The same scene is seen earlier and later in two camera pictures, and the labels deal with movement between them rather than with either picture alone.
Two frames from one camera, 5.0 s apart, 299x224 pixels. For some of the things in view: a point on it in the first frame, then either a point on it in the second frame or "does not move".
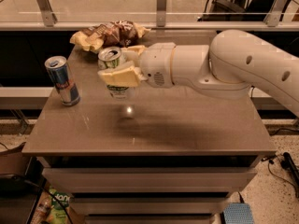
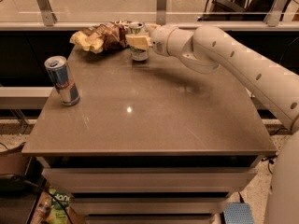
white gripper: [156, 63] -> [159, 38]
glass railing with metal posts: [159, 7] does not move
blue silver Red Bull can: [60, 72] does not move
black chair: [231, 3] does not move
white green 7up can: [110, 58] -> [136, 53]
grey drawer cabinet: [161, 155] does not move
